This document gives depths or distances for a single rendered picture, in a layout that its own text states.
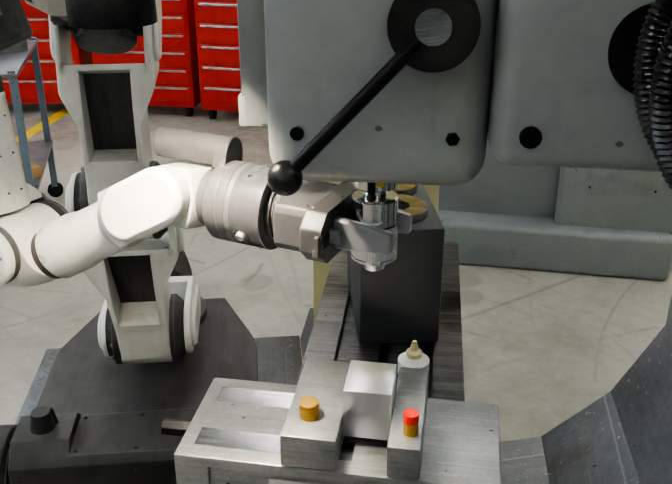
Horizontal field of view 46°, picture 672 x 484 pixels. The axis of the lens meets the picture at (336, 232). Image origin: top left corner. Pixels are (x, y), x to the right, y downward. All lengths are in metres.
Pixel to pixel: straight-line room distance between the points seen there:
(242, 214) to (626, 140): 0.38
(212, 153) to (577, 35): 0.41
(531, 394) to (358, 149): 2.15
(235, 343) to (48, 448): 0.51
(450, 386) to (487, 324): 2.00
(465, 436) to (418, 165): 0.36
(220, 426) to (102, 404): 0.82
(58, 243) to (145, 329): 0.69
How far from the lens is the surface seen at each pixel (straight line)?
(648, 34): 0.56
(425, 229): 1.13
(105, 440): 1.61
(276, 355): 2.15
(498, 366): 2.88
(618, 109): 0.66
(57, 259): 1.00
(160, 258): 1.51
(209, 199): 0.84
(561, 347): 3.04
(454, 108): 0.66
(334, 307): 1.31
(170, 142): 0.90
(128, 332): 1.67
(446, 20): 0.62
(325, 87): 0.67
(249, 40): 0.75
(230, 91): 5.59
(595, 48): 0.64
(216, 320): 1.99
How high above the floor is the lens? 1.56
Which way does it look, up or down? 24 degrees down
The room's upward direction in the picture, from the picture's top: straight up
